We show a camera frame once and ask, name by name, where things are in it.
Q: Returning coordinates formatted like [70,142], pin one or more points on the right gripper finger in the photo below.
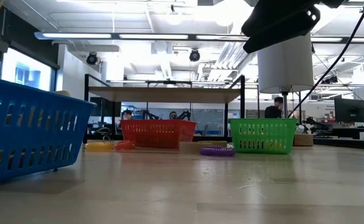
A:
[275,39]
[281,15]

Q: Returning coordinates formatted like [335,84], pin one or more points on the green plastic basket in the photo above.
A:
[262,137]

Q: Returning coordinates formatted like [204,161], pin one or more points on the red orange small toy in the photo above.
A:
[99,147]

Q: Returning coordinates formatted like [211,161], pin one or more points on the black background robot arm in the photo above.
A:
[184,115]
[150,115]

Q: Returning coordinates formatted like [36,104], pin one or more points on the black background desk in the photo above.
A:
[349,141]

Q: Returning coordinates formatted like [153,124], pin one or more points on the white shade table lamp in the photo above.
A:
[284,68]

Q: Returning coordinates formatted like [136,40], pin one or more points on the person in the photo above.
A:
[273,112]
[127,115]
[173,115]

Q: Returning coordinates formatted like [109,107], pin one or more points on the black ceiling spotlight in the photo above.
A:
[194,56]
[92,59]

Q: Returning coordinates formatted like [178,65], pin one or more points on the black computer monitor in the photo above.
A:
[349,110]

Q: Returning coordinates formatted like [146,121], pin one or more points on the wooden shelf riser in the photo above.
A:
[169,95]

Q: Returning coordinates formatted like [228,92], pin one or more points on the red plastic basket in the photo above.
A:
[156,141]

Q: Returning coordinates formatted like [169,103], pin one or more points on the long ceiling light bar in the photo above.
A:
[76,35]

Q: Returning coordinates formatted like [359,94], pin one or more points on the blue plastic basket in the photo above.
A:
[44,138]

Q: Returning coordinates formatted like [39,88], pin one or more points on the bright window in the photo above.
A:
[23,74]

